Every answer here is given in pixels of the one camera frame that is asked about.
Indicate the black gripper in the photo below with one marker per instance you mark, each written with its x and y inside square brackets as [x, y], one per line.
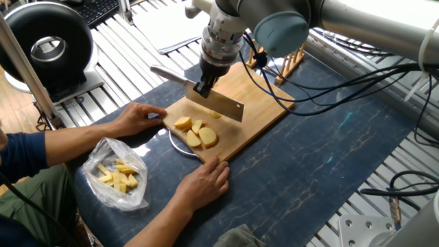
[219, 53]

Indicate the steel cleaver knife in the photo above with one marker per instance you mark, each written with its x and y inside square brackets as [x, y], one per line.
[223, 104]

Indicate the thin cut potato slice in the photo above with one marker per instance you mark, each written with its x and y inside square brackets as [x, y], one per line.
[215, 114]

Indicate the bamboo cutting board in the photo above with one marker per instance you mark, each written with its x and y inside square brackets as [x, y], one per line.
[267, 96]

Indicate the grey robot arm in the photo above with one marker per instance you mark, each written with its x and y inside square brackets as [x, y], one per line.
[370, 20]

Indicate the person's right forearm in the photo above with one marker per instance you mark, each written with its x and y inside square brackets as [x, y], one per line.
[158, 226]

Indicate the person's left forearm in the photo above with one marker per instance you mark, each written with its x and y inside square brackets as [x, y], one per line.
[68, 144]

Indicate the person's left hand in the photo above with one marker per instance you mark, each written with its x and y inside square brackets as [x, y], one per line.
[140, 120]

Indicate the person's right hand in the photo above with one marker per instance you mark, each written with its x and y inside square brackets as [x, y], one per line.
[206, 185]

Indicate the narrow potato wedge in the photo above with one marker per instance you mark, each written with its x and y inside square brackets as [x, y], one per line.
[197, 127]

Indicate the white sheet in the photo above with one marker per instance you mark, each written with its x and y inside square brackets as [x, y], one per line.
[171, 24]

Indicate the wooden knife rack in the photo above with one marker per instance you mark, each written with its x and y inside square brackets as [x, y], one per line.
[291, 62]

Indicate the dark blue marble mat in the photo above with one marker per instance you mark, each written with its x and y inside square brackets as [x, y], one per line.
[315, 158]

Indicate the plastic bag of potato sticks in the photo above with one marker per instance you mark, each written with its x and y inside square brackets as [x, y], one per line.
[113, 175]

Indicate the black keyboard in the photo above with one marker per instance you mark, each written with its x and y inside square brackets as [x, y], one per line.
[96, 10]

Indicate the grey-green cloth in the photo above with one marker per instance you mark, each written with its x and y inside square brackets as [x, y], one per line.
[236, 237]

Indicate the wooden pole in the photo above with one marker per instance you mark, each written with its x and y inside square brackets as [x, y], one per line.
[27, 72]

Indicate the metal mounting plate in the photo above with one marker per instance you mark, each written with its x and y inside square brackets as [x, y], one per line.
[363, 233]

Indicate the olive trousers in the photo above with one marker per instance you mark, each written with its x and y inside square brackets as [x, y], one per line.
[34, 206]

